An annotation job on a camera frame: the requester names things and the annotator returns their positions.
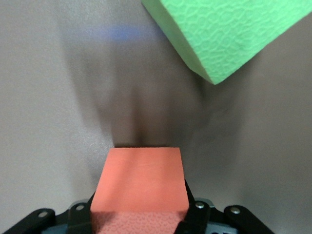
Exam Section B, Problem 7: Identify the orange foam cube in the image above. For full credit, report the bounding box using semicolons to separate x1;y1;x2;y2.
90;147;191;234

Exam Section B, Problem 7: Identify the green foam cube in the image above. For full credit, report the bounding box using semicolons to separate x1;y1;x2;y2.
140;0;312;85

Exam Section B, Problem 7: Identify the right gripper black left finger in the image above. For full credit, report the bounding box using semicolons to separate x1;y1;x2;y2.
1;192;98;234

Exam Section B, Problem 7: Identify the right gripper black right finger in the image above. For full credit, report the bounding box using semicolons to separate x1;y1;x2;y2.
176;179;276;234

